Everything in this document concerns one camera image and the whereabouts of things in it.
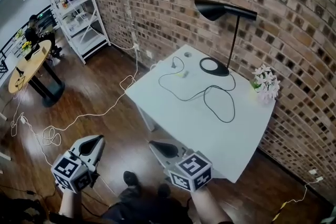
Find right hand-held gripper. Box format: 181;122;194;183
148;140;213;193

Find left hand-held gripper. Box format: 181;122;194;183
51;135;106;194

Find black desk lamp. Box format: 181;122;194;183
194;0;258;77

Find person's right forearm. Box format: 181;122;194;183
193;188;234;224

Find person's left forearm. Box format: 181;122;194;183
59;187;82;219

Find person's right shoe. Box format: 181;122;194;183
157;183;171;199

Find person's shoe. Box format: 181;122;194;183
123;170;140;188
157;183;171;199

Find person's left shoe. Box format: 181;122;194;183
123;170;140;188

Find person's legs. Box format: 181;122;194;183
102;186;200;224

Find round wooden table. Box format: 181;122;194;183
8;39;66;108

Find black box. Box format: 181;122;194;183
25;44;40;61

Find black metal railing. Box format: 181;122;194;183
0;22;29;74

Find white flowers in pot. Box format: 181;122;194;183
250;64;281;104

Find white metal shelf rack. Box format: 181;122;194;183
39;0;111;65

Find long white floor cord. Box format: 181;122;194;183
41;86;127;147

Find white floor strip cord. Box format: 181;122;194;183
23;122;54;167

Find black floor cable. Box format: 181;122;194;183
0;183;64;204

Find white looped cord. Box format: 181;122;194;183
10;91;27;137

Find black table lamp cable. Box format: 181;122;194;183
14;74;27;91

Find tangled white power cord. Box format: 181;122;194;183
119;44;141;91

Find white floor charger cable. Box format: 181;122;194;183
271;181;320;223

